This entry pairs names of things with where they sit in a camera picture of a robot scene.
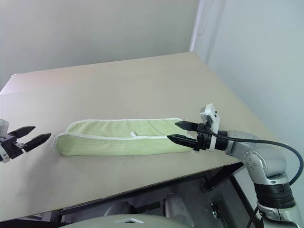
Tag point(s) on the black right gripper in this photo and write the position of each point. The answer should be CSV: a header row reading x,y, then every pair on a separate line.
x,y
204,140

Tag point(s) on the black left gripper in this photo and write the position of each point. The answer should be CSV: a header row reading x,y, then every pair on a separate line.
x,y
12,148

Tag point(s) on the green towel with white trim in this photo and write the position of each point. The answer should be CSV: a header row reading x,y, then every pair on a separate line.
x,y
107,143

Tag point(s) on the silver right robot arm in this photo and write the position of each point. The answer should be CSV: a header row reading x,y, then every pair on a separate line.
x,y
266,156

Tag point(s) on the grey rounded robot part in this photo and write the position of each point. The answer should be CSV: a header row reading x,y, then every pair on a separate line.
x,y
176,204

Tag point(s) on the grey robot torso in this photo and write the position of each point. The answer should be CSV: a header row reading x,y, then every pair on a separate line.
x,y
99,222

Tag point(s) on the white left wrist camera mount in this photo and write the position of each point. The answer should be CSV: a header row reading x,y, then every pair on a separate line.
x,y
3,126

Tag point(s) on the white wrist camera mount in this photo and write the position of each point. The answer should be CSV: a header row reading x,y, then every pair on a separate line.
x,y
3,126
212,111

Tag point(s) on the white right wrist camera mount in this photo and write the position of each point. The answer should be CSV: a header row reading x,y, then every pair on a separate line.
x,y
212,111

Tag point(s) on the black table frame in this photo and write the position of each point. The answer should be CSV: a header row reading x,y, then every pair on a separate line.
x,y
219,177

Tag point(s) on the black floor rail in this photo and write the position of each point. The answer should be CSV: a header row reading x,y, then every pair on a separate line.
x,y
242,202

